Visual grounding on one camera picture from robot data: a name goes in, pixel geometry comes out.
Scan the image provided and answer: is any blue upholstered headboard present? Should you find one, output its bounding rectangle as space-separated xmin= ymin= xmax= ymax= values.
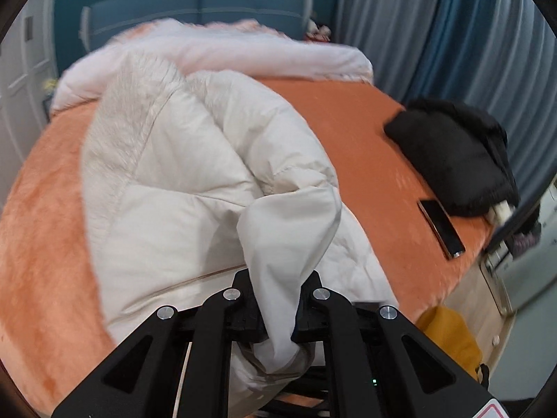
xmin=79 ymin=0 xmax=315 ymax=46

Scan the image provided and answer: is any cream fabric item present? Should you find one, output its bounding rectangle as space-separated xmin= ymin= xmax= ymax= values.
xmin=486 ymin=199 xmax=513 ymax=228

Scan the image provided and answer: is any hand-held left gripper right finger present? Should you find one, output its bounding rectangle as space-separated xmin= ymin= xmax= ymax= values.
xmin=290 ymin=271 xmax=511 ymax=418

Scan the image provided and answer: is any black padded jacket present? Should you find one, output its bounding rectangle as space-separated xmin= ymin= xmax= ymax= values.
xmin=384 ymin=98 xmax=521 ymax=219

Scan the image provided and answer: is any orange bed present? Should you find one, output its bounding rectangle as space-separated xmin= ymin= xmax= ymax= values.
xmin=0 ymin=76 xmax=499 ymax=403

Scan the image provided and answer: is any white panelled wardrobe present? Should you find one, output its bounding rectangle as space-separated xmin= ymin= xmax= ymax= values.
xmin=0 ymin=0 xmax=59 ymax=175

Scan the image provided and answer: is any yellow garment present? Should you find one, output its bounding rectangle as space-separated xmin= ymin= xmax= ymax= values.
xmin=417 ymin=305 xmax=492 ymax=389

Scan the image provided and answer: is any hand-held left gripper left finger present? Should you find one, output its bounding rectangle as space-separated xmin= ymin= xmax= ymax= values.
xmin=52 ymin=269 xmax=268 ymax=418

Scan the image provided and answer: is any grey and blue curtain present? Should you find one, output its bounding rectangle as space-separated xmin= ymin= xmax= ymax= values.
xmin=334 ymin=0 xmax=557 ymax=192

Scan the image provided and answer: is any black smartphone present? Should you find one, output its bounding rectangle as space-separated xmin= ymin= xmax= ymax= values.
xmin=417 ymin=199 xmax=466 ymax=261

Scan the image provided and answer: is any white padded jacket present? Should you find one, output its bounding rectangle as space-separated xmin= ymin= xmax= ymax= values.
xmin=80 ymin=50 xmax=402 ymax=418

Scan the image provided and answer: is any pink duvet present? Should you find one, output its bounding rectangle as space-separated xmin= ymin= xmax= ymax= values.
xmin=51 ymin=18 xmax=375 ymax=111

